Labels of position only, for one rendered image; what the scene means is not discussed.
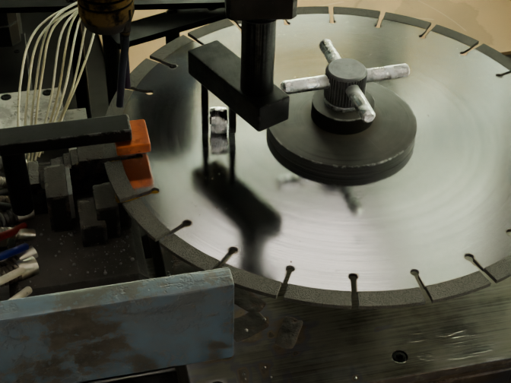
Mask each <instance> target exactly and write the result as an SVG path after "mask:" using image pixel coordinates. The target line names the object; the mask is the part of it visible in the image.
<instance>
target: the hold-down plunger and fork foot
mask: <svg viewBox="0 0 511 383"><path fill-rule="evenodd" d="M275 35H276V21H275V22H272V23H270V24H251V23H247V22H245V21H242V23H241V58H240V57H239V56H238V55H236V54H235V53H234V52H232V51H231V50H230V49H228V48H227V47H226V46H225V45H224V44H222V43H221V42H219V41H218V40H215V41H213V42H210V43H207V44H204V45H202V46H199V47H196V48H194V49H190V50H189V51H188V64H189V74H190V75H191V76H193V77H194V79H196V80H197V81H198V82H199V83H200V84H201V100H202V134H207V133H208V132H209V126H208V91H210V92H212V93H213V94H214V95H215V96H216V97H217V98H218V99H219V100H221V101H222V102H223V103H224V104H226V105H227V106H228V119H229V130H230V133H236V114H237V115H238V116H240V117H241V118H242V119H243V120H245V121H246V122H247V123H248V124H250V125H251V126H252V127H253V128H254V129H255V130H256V131H263V130H265V129H267V128H270V127H272V126H274V125H276V124H278V123H281V122H283V121H286V120H288V116H289V102H290V97H289V95H287V94H286V93H285V92H284V91H283V90H281V89H280V88H279V87H277V86H276V85H275V84H274V69H275Z"/></svg>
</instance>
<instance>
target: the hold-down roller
mask: <svg viewBox="0 0 511 383"><path fill-rule="evenodd" d="M227 124H228V119H227V107H222V106H217V107H211V108H210V125H211V133H212V134H224V133H227Z"/></svg>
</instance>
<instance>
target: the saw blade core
mask: <svg viewBox="0 0 511 383"><path fill-rule="evenodd" d="M378 21H379V18H375V17H364V16H357V15H348V14H333V22H334V23H333V24H332V23H330V14H297V16H296V17H294V18H293V19H291V20H286V22H287V24H289V25H284V20H277V21H276V35H275V69H274V84H275V85H276V86H277V87H279V88H280V85H281V82H282V81H287V80H293V79H298V78H308V77H314V76H320V75H325V69H326V67H327V65H328V62H327V60H326V59H325V56H324V55H323V54H322V51H321V50H320V48H319V43H320V42H321V41H322V40H324V39H329V40H331V42H332V44H333V46H334V47H335V49H336V50H337V52H338V54H339V55H340V56H341V58H342V59H354V60H357V61H359V62H360V63H362V64H363V65H364V66H365V68H367V69H368V68H378V67H383V66H389V65H399V64H404V63H405V64H407V65H408V66H409V68H410V74H409V75H408V76H407V77H406V78H396V79H391V80H385V81H375V82H374V83H376V84H379V85H382V86H384V87H386V88H388V89H390V90H391V91H393V92H395V93H396V94H398V95H399V96H400V97H401V98H402V99H403V100H405V101H406V102H407V104H408V105H409V106H410V107H411V108H412V110H413V112H414V114H415V117H416V120H417V133H416V138H415V142H414V146H413V148H412V150H411V152H410V153H409V155H407V156H406V158H404V159H403V161H401V162H400V163H399V164H397V165H395V166H394V167H392V168H390V169H387V170H385V171H382V172H380V173H375V174H372V175H368V176H354V177H342V176H329V175H324V174H321V173H315V172H313V171H310V170H308V169H304V168H302V167H300V166H298V165H296V164H294V163H292V162H291V161H289V160H287V159H286V158H285V157H283V156H282V155H281V154H280V153H279V152H278V151H277V150H276V149H275V148H274V146H273V145H272V143H271V142H270V140H269V137H268V133H267V129H265V130H263V131H256V130H255V129H254V128H253V127H252V126H251V125H250V124H248V123H247V122H246V121H245V120H243V119H242V118H241V117H240V116H238V115H237V114H236V133H230V130H229V119H228V106H227V105H226V104H224V103H223V102H222V101H221V100H219V99H218V98H217V97H216V96H215V95H214V94H213V93H212V92H210V91H208V126H209V132H208V133H207V134H202V100H201V84H200V83H199V82H198V81H197V80H196V79H194V77H193V76H191V75H190V74H189V64H188V51H189V50H190V49H194V48H196V47H199V46H201V45H204V44H207V43H210V42H213V41H215V40H218V41H219V42H221V43H222V44H224V45H225V46H226V47H227V48H228V49H230V50H231V51H232V52H234V53H235V54H236V55H238V56H239V57H240V58H241V30H240V29H239V28H238V27H237V26H236V25H233V26H231V27H226V28H224V29H221V30H217V31H214V32H213V33H210V34H207V35H205V36H202V37H200V38H198V39H196V41H194V40H193V41H192V42H190V43H188V44H186V45H184V46H182V47H181V48H179V49H177V50H176V51H175V52H173V53H171V54H170V55H168V56H167V57H166V58H165V59H163V60H161V63H159V62H158V64H157V65H155V66H154V67H153V68H152V69H151V70H150V71H149V72H148V73H147V74H146V75H145V76H144V77H143V79H142V80H141V81H140V82H139V84H138V85H137V87H136V88H135V90H133V92H132V95H131V96H130V97H129V100H128V102H127V103H126V106H125V109H124V111H123V114H127V115H128V116H129V121H131V120H139V119H144V120H145V123H146V126H147V130H148V136H149V139H150V142H151V151H150V152H146V153H139V154H128V155H125V156H124V157H123V158H121V159H120V160H122V165H123V168H124V170H125V174H126V175H127V178H128V180H129V182H130V184H131V186H132V187H133V189H134V191H135V193H136V194H137V195H136V198H138V197H140V200H141V201H142V203H143V204H144V205H145V207H146V208H147V209H148V210H149V211H150V212H151V213H152V214H153V215H154V216H155V217H156V218H157V219H158V220H159V221H160V222H161V223H162V224H163V225H164V226H165V227H167V228H168V229H169V230H170V233H172V232H174V231H176V230H177V229H179V228H180V227H182V226H183V224H184V223H190V224H191V225H189V226H184V227H183V228H182V229H179V230H178V231H176V232H175V234H176V235H177V236H178V237H179V238H181V239H183V240H184V241H186V242H187V243H189V244H190V245H192V246H193V247H195V248H197V249H198V250H200V251H202V252H204V253H205V254H207V255H210V256H211V257H213V258H216V259H217V260H219V264H221V262H222V261H223V260H224V259H225V258H226V257H227V256H228V255H229V251H230V250H232V249H234V250H236V251H237V252H236V253H233V254H232V255H231V256H230V257H229V258H228V259H227V260H226V262H225V263H226V264H229V265H231V266H233V267H236V268H239V269H241V270H243V271H247V272H250V273H252V274H256V275H259V276H261V277H266V278H269V279H272V280H277V281H281V285H283V283H284V279H285V277H286V275H287V271H286V269H288V268H292V269H294V271H293V272H291V274H290V278H289V281H288V283H287V285H288V284H289V283H291V284H295V285H299V286H307V287H312V288H319V289H325V290H342V291H351V279H349V276H355V277H356V278H357V279H356V280H355V285H356V294H357V292H358V291H386V290H403V289H410V288H415V287H419V285H418V283H417V281H416V279H415V277H414V275H412V274H411V272H412V271H414V272H417V273H418V279H419V281H420V282H421V285H422V287H423V288H424V290H425V286H428V285H432V284H436V283H442V282H445V281H448V280H453V279H456V278H459V277H463V276H465V275H468V274H471V273H474V272H476V271H479V269H478V268H477V267H476V266H475V265H474V264H473V263H472V262H471V261H470V260H467V259H466V258H465V257H466V256H469V257H472V258H473V262H474V263H475V264H476V265H477V266H478V267H479V268H480V269H481V270H482V271H484V269H485V268H486V267H488V266H490V265H492V264H494V263H496V262H498V261H500V260H501V259H503V258H505V257H506V256H508V255H510V254H511V235H509V234H507V232H511V73H510V70H508V69H507V68H505V67H504V66H502V65H501V64H500V63H498V62H496V61H495V60H493V59H492V58H490V57H489V56H487V55H485V54H484V53H482V52H479V51H477V50H476V49H473V50H471V51H470V52H467V51H469V50H470V49H471V47H470V46H467V45H465V44H464V43H461V42H459V41H457V40H454V39H452V38H449V37H447V36H444V35H442V34H439V33H435V32H433V31H429V32H428V33H427V35H426V36H425V38H424V39H421V38H420V37H422V36H423V35H424V34H425V33H426V32H427V29H424V28H420V27H416V26H412V25H409V24H403V23H400V22H396V21H389V20H385V19H382V21H381V24H380V28H378V27H376V26H377V24H378ZM197 42H198V43H197ZM199 43H200V44H201V45H200V44H199ZM466 52H467V55H461V54H464V53H466ZM170 67H175V68H170ZM497 76H503V77H502V78H498V77H497ZM280 89H281V88H280ZM147 93H152V94H147ZM217 106H222V107H227V119H228V124H227V133H224V134H212V133H211V125H210V108H211V107H217ZM136 157H142V158H141V159H136ZM152 191H159V192H158V193H156V194H154V193H151V192H152ZM150 193H151V194H150ZM148 194H149V195H148ZM143 195H144V196H143ZM141 196H142V197H141ZM419 288H420V287H419ZM351 293H352V291H351Z"/></svg>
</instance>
